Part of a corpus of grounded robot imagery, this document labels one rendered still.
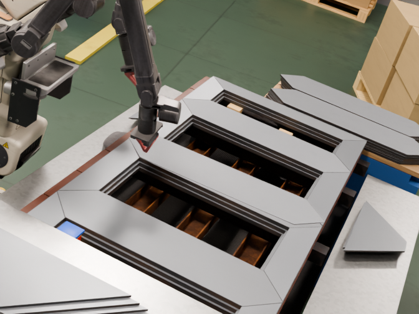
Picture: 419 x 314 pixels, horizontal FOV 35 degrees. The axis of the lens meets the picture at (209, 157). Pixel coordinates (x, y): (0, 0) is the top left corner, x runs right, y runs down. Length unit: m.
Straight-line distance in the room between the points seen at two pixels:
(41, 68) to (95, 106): 2.07
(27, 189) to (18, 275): 0.94
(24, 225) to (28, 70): 0.77
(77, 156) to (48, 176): 0.18
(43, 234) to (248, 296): 0.60
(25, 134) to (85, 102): 2.02
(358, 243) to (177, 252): 0.73
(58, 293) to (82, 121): 2.83
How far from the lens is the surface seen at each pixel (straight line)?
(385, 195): 2.82
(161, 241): 1.96
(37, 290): 1.42
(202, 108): 2.74
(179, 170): 2.29
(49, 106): 4.29
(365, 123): 3.13
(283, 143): 2.67
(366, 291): 2.26
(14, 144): 2.37
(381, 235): 2.48
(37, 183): 2.39
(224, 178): 2.32
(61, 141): 3.96
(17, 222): 1.62
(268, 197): 2.30
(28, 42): 2.01
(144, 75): 1.97
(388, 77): 5.24
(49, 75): 2.31
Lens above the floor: 2.05
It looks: 30 degrees down
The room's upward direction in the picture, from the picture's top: 17 degrees clockwise
